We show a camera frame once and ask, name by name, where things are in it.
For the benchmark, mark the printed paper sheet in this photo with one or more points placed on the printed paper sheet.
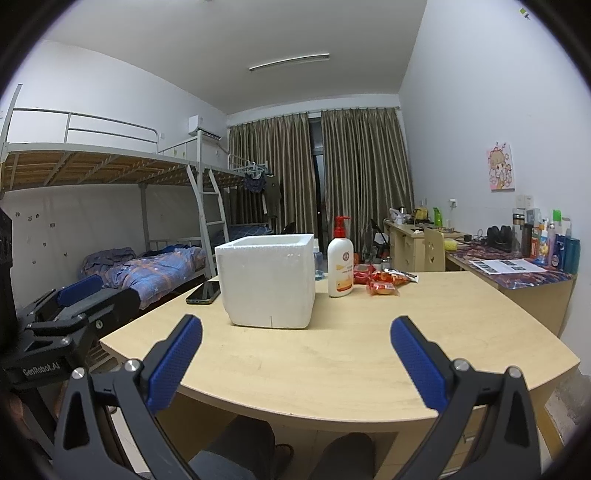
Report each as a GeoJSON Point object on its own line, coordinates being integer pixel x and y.
{"type": "Point", "coordinates": [508, 266]}

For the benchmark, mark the person's left leg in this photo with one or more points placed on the person's left leg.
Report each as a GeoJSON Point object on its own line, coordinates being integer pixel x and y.
{"type": "Point", "coordinates": [235, 447]}

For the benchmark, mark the white air conditioner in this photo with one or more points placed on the white air conditioner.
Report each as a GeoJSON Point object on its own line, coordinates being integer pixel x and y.
{"type": "Point", "coordinates": [203, 127]}

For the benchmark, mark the black smartphone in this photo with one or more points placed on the black smartphone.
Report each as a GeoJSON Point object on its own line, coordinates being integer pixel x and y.
{"type": "Point", "coordinates": [203, 292]}

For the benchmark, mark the wooden chair with heart cutouts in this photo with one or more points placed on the wooden chair with heart cutouts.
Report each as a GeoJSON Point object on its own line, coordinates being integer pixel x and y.
{"type": "Point", "coordinates": [434, 251]}

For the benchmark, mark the white lotion pump bottle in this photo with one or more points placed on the white lotion pump bottle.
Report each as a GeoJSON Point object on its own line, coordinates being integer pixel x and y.
{"type": "Point", "coordinates": [340, 267]}

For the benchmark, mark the black headphones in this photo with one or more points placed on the black headphones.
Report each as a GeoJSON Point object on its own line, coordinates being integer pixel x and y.
{"type": "Point", "coordinates": [498, 237]}

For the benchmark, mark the person's leg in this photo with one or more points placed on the person's leg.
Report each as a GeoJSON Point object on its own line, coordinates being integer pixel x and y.
{"type": "Point", "coordinates": [235, 447]}
{"type": "Point", "coordinates": [346, 457]}

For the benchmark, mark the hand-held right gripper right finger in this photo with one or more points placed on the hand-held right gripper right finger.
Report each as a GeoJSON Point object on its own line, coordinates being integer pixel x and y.
{"type": "Point", "coordinates": [418, 364]}

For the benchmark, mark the white foam box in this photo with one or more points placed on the white foam box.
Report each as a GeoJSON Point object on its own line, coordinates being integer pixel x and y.
{"type": "Point", "coordinates": [265, 286]}

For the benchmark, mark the small clear spray bottle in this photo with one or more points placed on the small clear spray bottle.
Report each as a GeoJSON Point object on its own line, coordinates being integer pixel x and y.
{"type": "Point", "coordinates": [319, 265]}

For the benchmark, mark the pink cartoon wall poster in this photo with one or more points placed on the pink cartoon wall poster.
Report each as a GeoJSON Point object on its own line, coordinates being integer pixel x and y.
{"type": "Point", "coordinates": [501, 166]}

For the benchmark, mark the light wooden desk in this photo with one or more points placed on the light wooden desk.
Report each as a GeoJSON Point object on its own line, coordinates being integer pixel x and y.
{"type": "Point", "coordinates": [406, 247]}

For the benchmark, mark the ceiling tube light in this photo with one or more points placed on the ceiling tube light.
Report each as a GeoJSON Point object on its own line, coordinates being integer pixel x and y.
{"type": "Point", "coordinates": [290, 62]}

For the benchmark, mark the blue patterned blanket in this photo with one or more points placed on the blue patterned blanket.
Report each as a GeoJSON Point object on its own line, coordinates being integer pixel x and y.
{"type": "Point", "coordinates": [152, 272]}

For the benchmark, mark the red snack packet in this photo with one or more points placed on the red snack packet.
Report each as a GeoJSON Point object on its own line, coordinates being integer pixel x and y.
{"type": "Point", "coordinates": [362, 273]}
{"type": "Point", "coordinates": [382, 289]}

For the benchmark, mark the hanging blue garment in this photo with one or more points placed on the hanging blue garment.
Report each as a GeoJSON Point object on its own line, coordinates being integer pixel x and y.
{"type": "Point", "coordinates": [254, 183]}

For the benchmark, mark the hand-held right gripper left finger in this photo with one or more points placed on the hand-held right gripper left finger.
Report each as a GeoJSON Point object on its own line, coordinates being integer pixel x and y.
{"type": "Point", "coordinates": [173, 364]}

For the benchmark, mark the white kettle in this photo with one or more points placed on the white kettle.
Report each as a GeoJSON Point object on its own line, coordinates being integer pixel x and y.
{"type": "Point", "coordinates": [398, 216]}

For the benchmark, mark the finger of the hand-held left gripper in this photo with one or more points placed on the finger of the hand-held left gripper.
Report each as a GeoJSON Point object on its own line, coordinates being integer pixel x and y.
{"type": "Point", "coordinates": [81, 290]}
{"type": "Point", "coordinates": [115, 307]}

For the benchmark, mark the blue plaid mattress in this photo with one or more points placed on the blue plaid mattress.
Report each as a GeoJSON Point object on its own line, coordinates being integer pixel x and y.
{"type": "Point", "coordinates": [249, 230]}

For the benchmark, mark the brown curtain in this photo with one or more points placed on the brown curtain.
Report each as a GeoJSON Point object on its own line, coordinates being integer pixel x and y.
{"type": "Point", "coordinates": [364, 184]}
{"type": "Point", "coordinates": [277, 175]}

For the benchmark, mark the hanging dark green garment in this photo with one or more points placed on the hanging dark green garment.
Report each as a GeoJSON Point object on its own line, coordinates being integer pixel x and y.
{"type": "Point", "coordinates": [273, 198]}

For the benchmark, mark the person's right leg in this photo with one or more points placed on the person's right leg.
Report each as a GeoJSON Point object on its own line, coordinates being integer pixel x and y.
{"type": "Point", "coordinates": [346, 457]}

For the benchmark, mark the black folding chair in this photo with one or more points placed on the black folding chair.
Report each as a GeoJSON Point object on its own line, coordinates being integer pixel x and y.
{"type": "Point", "coordinates": [287, 227]}

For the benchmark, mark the orange snack packet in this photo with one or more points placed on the orange snack packet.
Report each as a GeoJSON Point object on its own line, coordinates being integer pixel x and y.
{"type": "Point", "coordinates": [385, 276]}

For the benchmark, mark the desk with patterned cloth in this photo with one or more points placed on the desk with patterned cloth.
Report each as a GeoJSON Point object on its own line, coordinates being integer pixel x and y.
{"type": "Point", "coordinates": [531, 295]}

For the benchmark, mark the row of toiletry bottles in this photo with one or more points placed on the row of toiletry bottles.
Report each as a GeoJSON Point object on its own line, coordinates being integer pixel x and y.
{"type": "Point", "coordinates": [554, 244]}

